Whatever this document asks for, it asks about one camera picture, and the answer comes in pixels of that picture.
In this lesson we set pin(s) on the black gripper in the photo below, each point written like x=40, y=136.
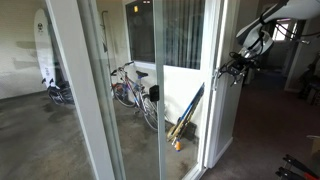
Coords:
x=245, y=63

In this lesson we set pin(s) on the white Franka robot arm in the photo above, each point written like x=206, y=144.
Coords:
x=293, y=10

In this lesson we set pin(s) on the black screen door latch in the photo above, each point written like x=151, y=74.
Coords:
x=154, y=93

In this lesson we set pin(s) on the grey framed screen door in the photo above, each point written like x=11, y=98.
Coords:
x=160, y=140

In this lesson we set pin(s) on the long blue pole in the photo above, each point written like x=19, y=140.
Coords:
x=193, y=101

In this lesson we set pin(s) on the window with vertical blinds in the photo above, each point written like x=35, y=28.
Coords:
x=181, y=33

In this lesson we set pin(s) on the small black box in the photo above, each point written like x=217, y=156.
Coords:
x=190, y=131

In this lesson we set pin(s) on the dark furniture pile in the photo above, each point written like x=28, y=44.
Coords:
x=310, y=86

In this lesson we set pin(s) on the tan wooden paddle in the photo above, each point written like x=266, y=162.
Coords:
x=175, y=130

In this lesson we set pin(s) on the red bicycle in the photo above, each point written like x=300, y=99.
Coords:
x=141, y=74

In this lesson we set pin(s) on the beige cardboard box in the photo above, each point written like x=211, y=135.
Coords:
x=315, y=145

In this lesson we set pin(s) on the black red bar clamp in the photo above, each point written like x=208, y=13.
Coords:
x=286, y=174
x=300, y=165

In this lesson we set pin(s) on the white surfboard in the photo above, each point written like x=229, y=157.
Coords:
x=42, y=50

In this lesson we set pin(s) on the white door frame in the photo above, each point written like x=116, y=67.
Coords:
x=213, y=110

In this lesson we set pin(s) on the thin wall pipe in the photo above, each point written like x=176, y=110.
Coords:
x=104, y=30

